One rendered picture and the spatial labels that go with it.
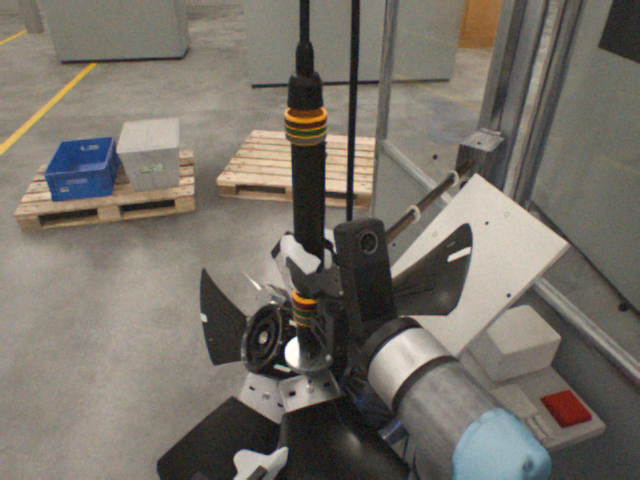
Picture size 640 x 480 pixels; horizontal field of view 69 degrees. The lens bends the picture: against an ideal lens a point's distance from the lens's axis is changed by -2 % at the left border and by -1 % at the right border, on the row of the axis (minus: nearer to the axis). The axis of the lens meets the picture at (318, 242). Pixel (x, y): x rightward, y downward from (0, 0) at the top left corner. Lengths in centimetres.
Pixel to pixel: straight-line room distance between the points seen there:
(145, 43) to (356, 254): 747
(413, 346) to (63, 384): 225
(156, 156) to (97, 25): 464
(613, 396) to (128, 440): 177
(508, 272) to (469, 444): 52
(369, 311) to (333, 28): 572
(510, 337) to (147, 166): 283
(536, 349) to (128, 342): 198
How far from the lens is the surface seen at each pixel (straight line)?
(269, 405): 86
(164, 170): 355
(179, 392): 234
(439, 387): 41
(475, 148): 107
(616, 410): 131
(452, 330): 89
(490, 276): 89
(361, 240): 44
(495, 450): 39
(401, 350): 43
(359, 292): 45
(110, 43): 795
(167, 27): 773
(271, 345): 77
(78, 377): 257
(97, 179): 362
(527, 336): 124
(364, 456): 70
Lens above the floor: 179
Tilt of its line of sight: 35 degrees down
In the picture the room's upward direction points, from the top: straight up
